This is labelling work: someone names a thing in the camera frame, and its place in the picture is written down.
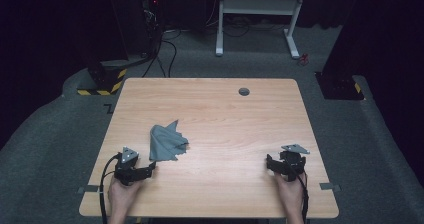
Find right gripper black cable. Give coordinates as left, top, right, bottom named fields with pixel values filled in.
left=293, top=170, right=310, bottom=224

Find person's left hand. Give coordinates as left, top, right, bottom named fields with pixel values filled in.
left=108, top=177, right=143, bottom=215

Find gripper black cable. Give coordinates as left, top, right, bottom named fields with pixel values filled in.
left=293, top=170, right=310, bottom=224
left=99, top=153, right=122, bottom=224

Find black stand base yellow mark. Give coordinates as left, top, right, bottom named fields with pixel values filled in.
left=314, top=71, right=365, bottom=101

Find black floor cables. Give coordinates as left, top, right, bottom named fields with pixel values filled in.
left=141, top=28, right=183, bottom=79

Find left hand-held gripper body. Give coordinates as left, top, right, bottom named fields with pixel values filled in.
left=114, top=146, right=148, bottom=187

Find grey cloth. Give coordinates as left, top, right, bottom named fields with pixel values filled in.
left=148, top=119, right=190, bottom=162

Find white metal stand frame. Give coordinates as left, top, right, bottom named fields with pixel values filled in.
left=215, top=0, right=309, bottom=60

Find small red object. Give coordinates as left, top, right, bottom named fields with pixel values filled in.
left=297, top=52, right=310, bottom=67

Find person's right hand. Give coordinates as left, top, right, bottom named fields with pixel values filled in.
left=273, top=173, right=308, bottom=216

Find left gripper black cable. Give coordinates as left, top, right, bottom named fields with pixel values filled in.
left=99, top=153, right=122, bottom=224

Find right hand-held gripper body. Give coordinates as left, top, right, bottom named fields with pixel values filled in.
left=279, top=143, right=311, bottom=182

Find black yellow striped stand base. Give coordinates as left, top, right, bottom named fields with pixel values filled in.
left=77, top=59, right=128, bottom=97

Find dark equipment rack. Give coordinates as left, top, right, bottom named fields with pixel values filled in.
left=106, top=0, right=164, bottom=62

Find grey tape strip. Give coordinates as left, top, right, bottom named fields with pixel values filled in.
left=77, top=184, right=100, bottom=194
left=319, top=182, right=342, bottom=192

